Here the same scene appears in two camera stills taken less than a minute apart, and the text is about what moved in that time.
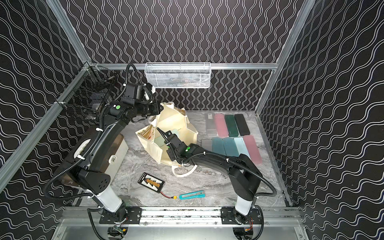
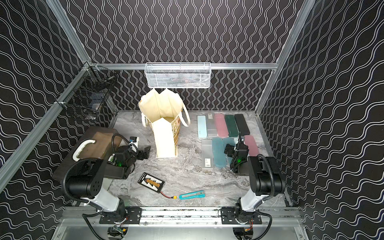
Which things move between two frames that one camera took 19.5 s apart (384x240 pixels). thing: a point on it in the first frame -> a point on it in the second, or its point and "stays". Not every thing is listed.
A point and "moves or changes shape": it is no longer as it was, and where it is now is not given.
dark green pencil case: (231, 125) stays
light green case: (159, 141) -> (201, 126)
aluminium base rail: (181, 217) stays
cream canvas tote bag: (168, 117) moves or changes shape
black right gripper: (171, 156) -> (231, 149)
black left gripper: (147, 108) -> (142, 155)
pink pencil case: (253, 149) stays
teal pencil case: (218, 145) stays
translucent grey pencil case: (211, 129) stays
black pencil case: (242, 126) stays
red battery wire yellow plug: (174, 197) stays
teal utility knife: (200, 194) stays
